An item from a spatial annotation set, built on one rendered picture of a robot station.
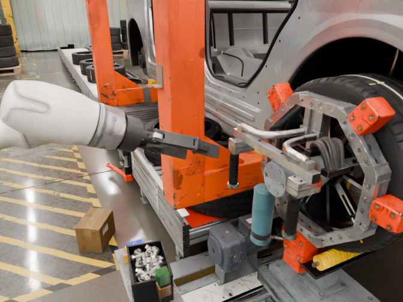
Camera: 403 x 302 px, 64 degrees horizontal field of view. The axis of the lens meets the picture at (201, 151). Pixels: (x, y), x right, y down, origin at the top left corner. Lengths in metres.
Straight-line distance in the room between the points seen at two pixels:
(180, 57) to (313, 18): 0.53
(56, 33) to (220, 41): 10.55
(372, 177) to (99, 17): 2.66
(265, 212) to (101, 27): 2.36
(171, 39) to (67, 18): 12.49
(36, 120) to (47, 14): 13.09
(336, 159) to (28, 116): 0.78
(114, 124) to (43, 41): 13.09
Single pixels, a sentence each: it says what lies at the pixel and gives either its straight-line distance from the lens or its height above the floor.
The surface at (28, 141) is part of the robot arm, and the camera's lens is 0.76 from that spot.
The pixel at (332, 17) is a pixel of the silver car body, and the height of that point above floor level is 1.37.
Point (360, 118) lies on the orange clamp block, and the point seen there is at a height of 1.11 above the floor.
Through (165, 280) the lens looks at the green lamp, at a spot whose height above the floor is 0.64.
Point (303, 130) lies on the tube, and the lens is 1.18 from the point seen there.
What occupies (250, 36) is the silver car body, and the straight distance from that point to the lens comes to 3.87.
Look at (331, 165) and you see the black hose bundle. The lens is 0.98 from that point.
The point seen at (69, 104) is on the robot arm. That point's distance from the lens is 0.62.
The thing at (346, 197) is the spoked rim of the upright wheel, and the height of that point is 0.77.
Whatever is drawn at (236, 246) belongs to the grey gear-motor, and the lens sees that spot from 1.57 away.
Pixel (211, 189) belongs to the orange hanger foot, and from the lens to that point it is 1.58.
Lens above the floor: 1.39
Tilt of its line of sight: 24 degrees down
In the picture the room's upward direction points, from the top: straight up
